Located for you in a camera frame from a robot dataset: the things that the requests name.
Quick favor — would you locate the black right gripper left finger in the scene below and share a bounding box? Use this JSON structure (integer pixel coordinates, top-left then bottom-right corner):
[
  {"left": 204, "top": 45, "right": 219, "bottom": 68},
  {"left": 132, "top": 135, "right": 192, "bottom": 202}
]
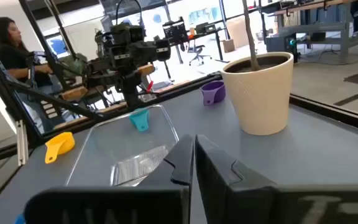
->
[{"left": 24, "top": 134, "right": 195, "bottom": 224}]

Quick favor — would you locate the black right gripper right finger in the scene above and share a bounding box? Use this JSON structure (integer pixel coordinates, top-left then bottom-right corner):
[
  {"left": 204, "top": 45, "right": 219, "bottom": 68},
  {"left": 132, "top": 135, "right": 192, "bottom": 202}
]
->
[{"left": 195, "top": 134, "right": 358, "bottom": 224}]

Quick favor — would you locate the teal measuring cup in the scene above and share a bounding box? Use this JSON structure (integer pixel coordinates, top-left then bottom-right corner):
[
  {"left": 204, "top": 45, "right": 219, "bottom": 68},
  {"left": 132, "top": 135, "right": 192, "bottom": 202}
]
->
[{"left": 129, "top": 108, "right": 151, "bottom": 133}]

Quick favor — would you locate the purple measuring cup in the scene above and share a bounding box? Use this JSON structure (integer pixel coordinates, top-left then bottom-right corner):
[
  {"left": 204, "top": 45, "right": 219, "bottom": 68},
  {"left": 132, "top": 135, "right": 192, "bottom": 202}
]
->
[{"left": 200, "top": 80, "right": 226, "bottom": 106}]

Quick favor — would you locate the yellow measuring cup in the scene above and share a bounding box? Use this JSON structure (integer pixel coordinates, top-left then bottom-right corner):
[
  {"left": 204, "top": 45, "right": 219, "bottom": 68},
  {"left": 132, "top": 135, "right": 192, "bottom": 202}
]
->
[{"left": 44, "top": 131, "right": 76, "bottom": 165}]

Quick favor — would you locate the clear plastic basket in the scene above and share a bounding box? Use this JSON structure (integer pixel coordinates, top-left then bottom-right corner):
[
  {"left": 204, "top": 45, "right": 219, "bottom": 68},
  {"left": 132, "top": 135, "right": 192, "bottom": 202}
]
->
[{"left": 65, "top": 105, "right": 180, "bottom": 187}]

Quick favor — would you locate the black crate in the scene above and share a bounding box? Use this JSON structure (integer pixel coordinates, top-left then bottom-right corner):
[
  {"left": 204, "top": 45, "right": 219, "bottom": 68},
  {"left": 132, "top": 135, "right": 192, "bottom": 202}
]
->
[{"left": 162, "top": 18, "right": 189, "bottom": 44}]

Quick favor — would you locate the black office chair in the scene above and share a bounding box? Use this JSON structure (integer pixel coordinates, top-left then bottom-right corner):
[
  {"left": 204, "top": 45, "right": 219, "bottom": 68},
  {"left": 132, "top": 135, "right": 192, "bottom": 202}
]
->
[{"left": 188, "top": 44, "right": 213, "bottom": 67}]

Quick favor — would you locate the computer monitor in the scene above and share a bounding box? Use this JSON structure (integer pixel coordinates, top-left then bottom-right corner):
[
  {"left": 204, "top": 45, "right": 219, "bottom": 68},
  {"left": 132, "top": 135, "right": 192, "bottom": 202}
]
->
[{"left": 45, "top": 34, "right": 70, "bottom": 58}]

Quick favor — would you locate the black box with white labels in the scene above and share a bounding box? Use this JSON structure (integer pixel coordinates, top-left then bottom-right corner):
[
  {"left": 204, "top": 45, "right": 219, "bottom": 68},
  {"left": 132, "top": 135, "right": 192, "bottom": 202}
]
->
[{"left": 40, "top": 99, "right": 59, "bottom": 120}]

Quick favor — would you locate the brown cardboard box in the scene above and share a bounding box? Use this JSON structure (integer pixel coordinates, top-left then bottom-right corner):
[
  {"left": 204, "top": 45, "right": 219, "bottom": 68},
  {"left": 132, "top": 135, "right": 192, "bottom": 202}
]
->
[{"left": 221, "top": 39, "right": 236, "bottom": 54}]

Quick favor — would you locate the green plant in cream pot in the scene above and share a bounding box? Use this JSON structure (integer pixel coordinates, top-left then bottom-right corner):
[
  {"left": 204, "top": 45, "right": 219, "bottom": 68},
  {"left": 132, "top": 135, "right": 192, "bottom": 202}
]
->
[{"left": 221, "top": 0, "right": 295, "bottom": 136}]

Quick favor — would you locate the person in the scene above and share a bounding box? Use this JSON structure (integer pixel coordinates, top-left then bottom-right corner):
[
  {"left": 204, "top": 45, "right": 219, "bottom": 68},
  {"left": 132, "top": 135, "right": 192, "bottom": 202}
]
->
[{"left": 0, "top": 17, "right": 65, "bottom": 133}]

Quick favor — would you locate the grey workbench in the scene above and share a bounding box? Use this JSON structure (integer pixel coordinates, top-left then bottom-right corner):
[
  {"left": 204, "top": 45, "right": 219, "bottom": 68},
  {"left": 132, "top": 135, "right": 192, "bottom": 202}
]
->
[{"left": 265, "top": 0, "right": 358, "bottom": 54}]

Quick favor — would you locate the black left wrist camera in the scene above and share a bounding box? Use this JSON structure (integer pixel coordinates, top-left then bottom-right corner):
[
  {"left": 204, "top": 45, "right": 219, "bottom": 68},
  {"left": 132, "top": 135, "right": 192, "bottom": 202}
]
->
[{"left": 110, "top": 24, "right": 145, "bottom": 46}]

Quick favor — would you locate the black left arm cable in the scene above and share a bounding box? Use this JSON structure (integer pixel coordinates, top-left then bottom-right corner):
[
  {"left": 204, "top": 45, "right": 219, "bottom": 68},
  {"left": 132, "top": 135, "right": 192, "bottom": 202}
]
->
[{"left": 115, "top": 0, "right": 143, "bottom": 26}]

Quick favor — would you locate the aluminium rail piece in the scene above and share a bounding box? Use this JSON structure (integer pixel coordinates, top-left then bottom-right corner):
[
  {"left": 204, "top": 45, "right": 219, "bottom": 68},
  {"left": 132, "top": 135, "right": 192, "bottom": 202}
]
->
[{"left": 16, "top": 119, "right": 30, "bottom": 166}]

